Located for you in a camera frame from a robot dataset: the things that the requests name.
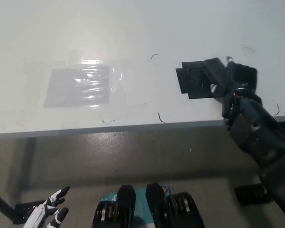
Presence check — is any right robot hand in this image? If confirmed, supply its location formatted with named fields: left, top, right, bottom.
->
left=210, top=56, right=258, bottom=104

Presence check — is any black metal bar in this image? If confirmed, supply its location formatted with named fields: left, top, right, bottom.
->
left=0, top=189, right=16, bottom=224

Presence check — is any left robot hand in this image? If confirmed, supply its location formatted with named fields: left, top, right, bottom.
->
left=25, top=185, right=71, bottom=228

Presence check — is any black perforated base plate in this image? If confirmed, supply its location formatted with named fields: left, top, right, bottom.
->
left=234, top=184, right=273, bottom=207
left=13, top=200, right=47, bottom=225

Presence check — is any clear plastic film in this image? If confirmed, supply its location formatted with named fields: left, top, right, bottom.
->
left=22, top=47, right=124, bottom=110

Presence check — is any black tape marked spot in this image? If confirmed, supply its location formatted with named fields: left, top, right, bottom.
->
left=175, top=60, right=219, bottom=100

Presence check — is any grey table leg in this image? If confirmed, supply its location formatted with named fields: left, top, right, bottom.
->
left=18, top=137, right=37, bottom=190

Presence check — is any dark grey whiteboard eraser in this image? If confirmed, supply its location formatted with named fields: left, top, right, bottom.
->
left=202, top=57, right=228, bottom=100

